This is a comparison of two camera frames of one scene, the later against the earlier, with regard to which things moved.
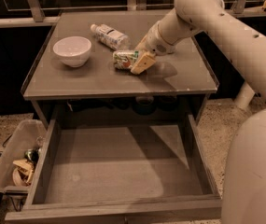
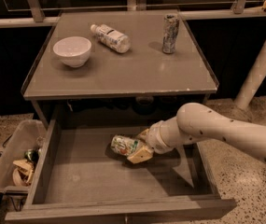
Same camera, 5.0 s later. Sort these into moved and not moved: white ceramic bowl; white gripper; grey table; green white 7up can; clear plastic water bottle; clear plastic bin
Moved: green white 7up can; white gripper
Not moved: clear plastic bin; clear plastic water bottle; grey table; white ceramic bowl
